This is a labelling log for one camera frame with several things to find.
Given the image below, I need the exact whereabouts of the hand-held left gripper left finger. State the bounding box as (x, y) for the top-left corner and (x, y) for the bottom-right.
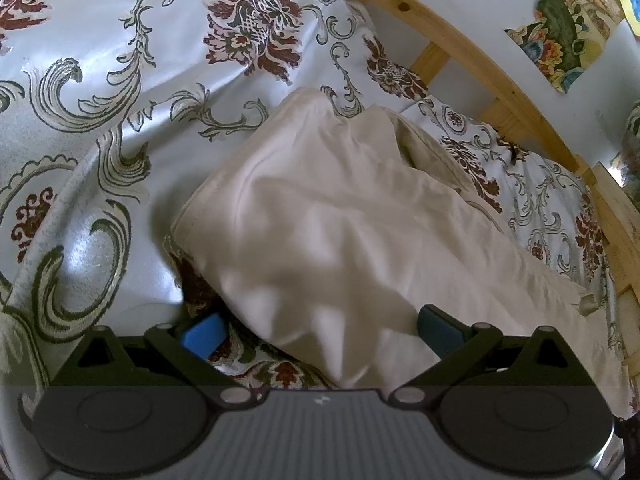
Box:
(64, 311), (262, 407)

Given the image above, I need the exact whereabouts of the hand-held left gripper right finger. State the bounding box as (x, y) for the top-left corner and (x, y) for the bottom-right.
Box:
(388, 303), (577, 407)

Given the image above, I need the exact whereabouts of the beige hooded jacket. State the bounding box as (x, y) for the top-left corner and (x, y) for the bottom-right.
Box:
(162, 87), (632, 419)

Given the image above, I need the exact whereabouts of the plastic bag of clothes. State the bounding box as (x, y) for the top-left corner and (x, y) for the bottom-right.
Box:
(620, 100), (640, 188)

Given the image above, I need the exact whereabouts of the floral bed sheet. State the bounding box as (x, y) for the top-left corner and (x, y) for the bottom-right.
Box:
(0, 0), (636, 480)

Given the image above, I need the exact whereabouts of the wooden bed frame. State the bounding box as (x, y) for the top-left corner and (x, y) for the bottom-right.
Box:
(290, 0), (640, 322)

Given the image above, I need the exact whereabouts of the landscape wall poster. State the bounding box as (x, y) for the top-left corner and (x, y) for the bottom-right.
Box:
(504, 0), (627, 95)

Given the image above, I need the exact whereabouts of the yellow and blue wall poster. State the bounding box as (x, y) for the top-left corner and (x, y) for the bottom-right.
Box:
(615, 0), (640, 37)

